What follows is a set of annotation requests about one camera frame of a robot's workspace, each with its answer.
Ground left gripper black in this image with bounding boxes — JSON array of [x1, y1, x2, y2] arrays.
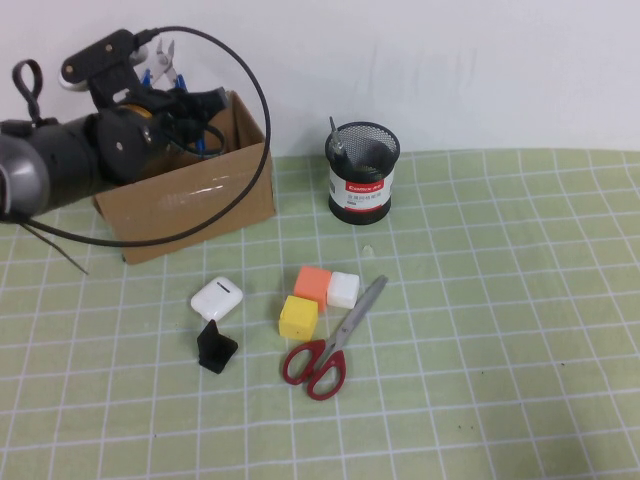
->
[[88, 62, 230, 134]]

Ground blue-handled cutting pliers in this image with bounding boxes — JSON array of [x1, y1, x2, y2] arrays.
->
[[141, 38, 207, 155]]

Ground black-handled screwdriver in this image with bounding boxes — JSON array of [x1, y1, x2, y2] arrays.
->
[[327, 115, 354, 164]]

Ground red-handled scissors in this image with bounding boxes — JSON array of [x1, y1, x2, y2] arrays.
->
[[283, 273, 390, 401]]

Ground brown cardboard box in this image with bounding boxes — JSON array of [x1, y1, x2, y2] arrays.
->
[[91, 89, 279, 265]]

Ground white earbuds case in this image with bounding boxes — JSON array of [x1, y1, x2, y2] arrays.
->
[[189, 277, 245, 321]]

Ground black mesh pen holder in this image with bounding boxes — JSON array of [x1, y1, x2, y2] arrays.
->
[[324, 121, 402, 226]]

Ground orange block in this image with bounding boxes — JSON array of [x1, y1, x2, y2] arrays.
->
[[293, 265, 334, 314]]

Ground yellow block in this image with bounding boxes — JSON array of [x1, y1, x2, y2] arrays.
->
[[278, 294, 320, 341]]

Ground white block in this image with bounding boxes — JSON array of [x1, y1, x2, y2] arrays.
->
[[326, 271, 361, 309]]

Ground green checked tablecloth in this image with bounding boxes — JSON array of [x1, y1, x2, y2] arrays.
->
[[0, 147, 640, 480]]

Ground left arm long black cable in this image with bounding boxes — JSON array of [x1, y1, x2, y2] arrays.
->
[[19, 25, 274, 249]]

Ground left arm short cable loop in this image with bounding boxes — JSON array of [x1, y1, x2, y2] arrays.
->
[[12, 58, 45, 126]]

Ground black plastic bracket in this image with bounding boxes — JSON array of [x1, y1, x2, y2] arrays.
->
[[195, 319, 239, 376]]

